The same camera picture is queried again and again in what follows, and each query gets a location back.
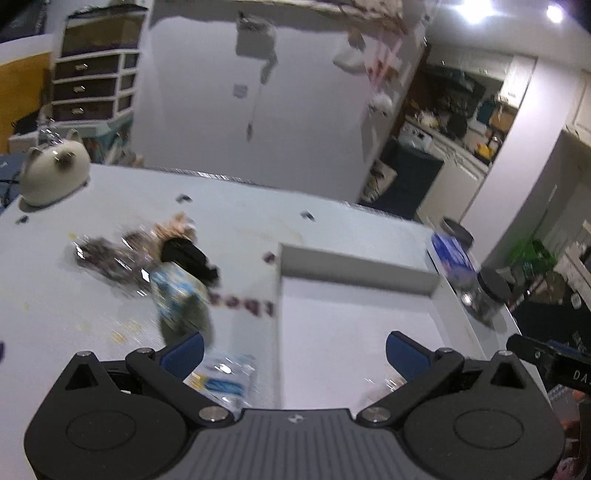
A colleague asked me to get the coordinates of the clear packet of dark snack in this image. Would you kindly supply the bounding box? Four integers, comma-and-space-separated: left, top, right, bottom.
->
71, 228, 155, 289

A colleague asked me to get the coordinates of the white stove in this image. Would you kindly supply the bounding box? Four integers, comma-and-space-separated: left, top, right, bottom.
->
398, 121, 437, 151

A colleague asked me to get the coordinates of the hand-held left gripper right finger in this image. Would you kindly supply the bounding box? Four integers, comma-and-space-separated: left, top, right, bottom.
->
358, 330, 539, 428

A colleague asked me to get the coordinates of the white box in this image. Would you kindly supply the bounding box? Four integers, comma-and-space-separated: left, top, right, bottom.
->
276, 243, 491, 411

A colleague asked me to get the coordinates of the clear plastic packet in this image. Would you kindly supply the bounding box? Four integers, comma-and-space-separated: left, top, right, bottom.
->
362, 376, 409, 408

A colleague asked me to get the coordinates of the green plant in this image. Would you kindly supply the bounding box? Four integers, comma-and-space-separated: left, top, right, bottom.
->
510, 237, 557, 282

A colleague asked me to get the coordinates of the blue patterned packet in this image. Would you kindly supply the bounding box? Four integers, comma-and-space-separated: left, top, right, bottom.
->
150, 263, 215, 347

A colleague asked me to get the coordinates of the blue cloth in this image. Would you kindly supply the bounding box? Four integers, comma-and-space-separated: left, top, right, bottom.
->
0, 154, 29, 185

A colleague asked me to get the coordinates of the white drawer unit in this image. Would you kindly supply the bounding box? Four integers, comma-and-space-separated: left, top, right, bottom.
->
50, 7, 148, 125

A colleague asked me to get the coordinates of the hanging cable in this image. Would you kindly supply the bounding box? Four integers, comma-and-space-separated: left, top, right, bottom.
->
246, 69, 266, 143

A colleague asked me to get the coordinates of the large jar with black lid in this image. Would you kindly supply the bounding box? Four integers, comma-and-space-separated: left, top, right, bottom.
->
457, 268, 512, 325

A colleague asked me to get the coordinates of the tan soft plush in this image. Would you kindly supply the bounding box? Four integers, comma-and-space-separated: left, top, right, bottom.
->
154, 212, 198, 241

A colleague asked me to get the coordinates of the cream cat-shaped figure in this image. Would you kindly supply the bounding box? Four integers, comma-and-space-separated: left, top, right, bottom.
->
21, 129, 92, 207

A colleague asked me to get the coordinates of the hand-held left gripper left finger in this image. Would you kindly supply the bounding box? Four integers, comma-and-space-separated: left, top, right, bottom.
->
55, 331, 236, 428

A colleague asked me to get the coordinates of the black soft cloth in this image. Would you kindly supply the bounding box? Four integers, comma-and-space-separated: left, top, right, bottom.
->
160, 236, 220, 283

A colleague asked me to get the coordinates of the navy bin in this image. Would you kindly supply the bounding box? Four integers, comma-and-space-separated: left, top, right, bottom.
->
381, 138, 445, 217

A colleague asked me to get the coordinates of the small jar with black lid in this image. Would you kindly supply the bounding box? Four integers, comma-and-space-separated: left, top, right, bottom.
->
438, 217, 475, 250

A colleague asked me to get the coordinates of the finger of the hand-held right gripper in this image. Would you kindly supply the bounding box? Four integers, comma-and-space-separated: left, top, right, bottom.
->
505, 335, 561, 371

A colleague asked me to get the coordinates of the white blue medicine sachet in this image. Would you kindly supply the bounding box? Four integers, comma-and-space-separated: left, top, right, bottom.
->
185, 353, 259, 416

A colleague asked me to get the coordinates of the teal patterned box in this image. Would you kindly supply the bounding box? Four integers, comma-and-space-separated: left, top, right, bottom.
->
90, 117, 136, 164

